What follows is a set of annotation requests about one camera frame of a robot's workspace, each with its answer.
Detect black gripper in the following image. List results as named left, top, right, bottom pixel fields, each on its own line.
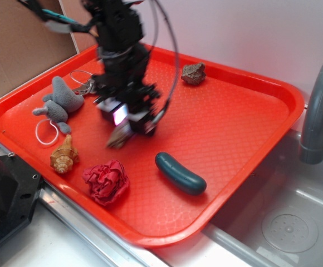
left=91, top=73, right=161, bottom=137

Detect brown wood chip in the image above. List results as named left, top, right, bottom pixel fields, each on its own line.
left=106, top=123, right=134, bottom=149

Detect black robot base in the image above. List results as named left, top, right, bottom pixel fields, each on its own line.
left=0, top=154, right=43, bottom=246

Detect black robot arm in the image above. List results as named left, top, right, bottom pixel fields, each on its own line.
left=20, top=1, right=160, bottom=136

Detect grey plush toy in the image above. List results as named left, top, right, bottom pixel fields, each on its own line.
left=32, top=76, right=84, bottom=135

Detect brown rock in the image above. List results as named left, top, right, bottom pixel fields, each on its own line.
left=181, top=62, right=206, bottom=85

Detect tan spiral seashell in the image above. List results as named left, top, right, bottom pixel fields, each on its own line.
left=50, top=135, right=79, bottom=174

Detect crumpled red cloth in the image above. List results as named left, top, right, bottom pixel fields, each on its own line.
left=82, top=160, right=130, bottom=206

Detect red plastic tray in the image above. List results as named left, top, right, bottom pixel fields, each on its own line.
left=0, top=47, right=304, bottom=248

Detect dark green toy cucumber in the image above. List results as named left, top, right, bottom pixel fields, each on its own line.
left=155, top=152, right=207, bottom=196

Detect brown cardboard panel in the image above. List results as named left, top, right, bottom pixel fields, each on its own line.
left=0, top=1, right=76, bottom=97

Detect grey plastic sink basin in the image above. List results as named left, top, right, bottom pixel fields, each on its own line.
left=203, top=131, right=323, bottom=266

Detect silver keys on ring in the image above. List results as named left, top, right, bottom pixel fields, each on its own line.
left=70, top=70, right=96, bottom=97

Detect black cable loop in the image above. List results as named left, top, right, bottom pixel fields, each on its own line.
left=147, top=0, right=180, bottom=125

